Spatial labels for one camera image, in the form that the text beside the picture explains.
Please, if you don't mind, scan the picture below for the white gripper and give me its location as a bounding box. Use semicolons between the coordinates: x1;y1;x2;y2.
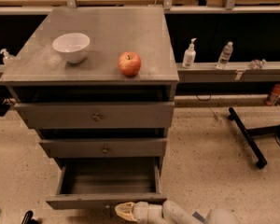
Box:
115;202;159;224

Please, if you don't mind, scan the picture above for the grey bottom drawer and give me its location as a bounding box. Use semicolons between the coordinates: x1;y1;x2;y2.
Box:
47;157;165;209

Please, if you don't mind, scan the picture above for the grey drawer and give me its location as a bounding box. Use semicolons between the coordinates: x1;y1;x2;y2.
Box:
47;157;165;209
40;138;167;158
15;102;175;129

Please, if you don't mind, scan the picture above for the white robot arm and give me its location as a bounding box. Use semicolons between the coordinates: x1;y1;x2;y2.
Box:
115;201;240;224

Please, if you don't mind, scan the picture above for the grey middle drawer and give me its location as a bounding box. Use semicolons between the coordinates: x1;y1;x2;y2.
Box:
40;138;167;158

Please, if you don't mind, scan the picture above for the grey top drawer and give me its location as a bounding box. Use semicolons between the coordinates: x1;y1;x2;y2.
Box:
15;102;175;129

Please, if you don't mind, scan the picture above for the grey drawer cabinet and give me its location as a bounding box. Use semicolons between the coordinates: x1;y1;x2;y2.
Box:
0;7;180;173

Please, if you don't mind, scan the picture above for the black object bottom left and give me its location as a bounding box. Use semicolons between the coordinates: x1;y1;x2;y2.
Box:
21;211;40;224

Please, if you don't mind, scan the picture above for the red apple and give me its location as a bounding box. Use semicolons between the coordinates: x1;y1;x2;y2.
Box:
118;51;142;77

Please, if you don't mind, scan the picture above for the white pump lotion bottle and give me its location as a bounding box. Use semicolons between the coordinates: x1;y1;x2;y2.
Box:
182;38;196;68

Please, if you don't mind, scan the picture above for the white ceramic bowl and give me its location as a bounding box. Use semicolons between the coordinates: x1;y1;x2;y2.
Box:
52;33;90;63

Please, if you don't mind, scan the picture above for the clear plastic water bottle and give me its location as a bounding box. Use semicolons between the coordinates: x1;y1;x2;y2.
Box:
216;41;233;69

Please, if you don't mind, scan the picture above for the clear pump sanitizer bottle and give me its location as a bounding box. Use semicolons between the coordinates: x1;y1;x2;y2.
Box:
0;49;15;65

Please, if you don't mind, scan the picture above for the orange spray can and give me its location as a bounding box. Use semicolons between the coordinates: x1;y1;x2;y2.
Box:
264;84;280;105

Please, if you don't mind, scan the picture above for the crumpled plastic wrapper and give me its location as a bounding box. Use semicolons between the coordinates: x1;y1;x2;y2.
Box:
250;59;266;70

